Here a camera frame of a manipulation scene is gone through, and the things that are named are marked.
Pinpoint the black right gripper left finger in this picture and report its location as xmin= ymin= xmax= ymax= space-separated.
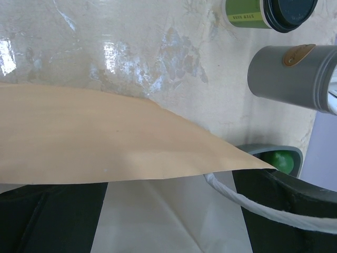
xmin=1 ymin=183 xmax=107 ymax=252

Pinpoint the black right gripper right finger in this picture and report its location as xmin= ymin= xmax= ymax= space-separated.
xmin=231 ymin=168 xmax=337 ymax=253

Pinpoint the brown paper bag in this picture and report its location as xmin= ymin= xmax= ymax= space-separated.
xmin=1 ymin=83 xmax=336 ymax=252

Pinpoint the green paper coffee cup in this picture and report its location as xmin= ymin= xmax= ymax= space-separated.
xmin=222 ymin=0 xmax=272 ymax=29

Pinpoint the green lime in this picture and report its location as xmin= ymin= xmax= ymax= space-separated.
xmin=261 ymin=150 xmax=294 ymax=174

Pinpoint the grey fruit tray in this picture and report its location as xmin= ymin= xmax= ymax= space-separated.
xmin=237 ymin=144 xmax=303 ymax=178

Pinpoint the grey straw holder cup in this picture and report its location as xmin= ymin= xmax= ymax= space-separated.
xmin=247 ymin=44 xmax=336 ymax=115

